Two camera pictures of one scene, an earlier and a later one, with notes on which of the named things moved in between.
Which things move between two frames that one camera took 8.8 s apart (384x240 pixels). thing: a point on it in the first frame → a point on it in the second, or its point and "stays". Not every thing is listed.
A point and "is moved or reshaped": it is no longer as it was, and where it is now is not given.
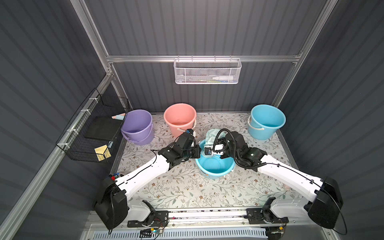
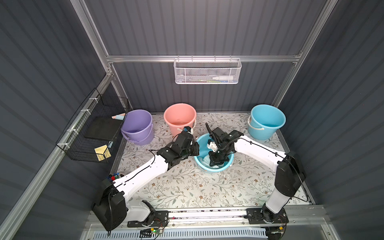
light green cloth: (211, 134) is moved or reshaped
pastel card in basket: (120, 116) stays
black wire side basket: (93, 134) stays
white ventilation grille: (241, 233) stays
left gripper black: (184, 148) stays
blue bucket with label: (213, 167) is moved or reshaped
